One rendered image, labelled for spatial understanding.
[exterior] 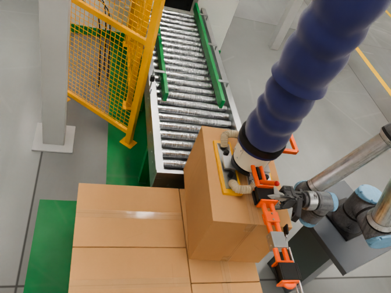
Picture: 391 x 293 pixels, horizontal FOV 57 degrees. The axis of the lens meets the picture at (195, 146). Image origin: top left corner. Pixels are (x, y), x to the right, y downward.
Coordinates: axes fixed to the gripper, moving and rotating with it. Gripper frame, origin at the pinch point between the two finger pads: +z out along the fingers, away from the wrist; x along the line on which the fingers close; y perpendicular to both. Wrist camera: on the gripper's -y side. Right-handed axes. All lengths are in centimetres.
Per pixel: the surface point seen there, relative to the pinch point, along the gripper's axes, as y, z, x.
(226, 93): 143, -31, -53
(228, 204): 6.3, 11.9, -12.9
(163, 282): -12, 34, -59
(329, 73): 16, -1, 59
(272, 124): 18.9, 6.2, 28.9
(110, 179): 91, 55, -114
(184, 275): -8, 22, -59
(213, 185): 16.5, 17.7, -12.9
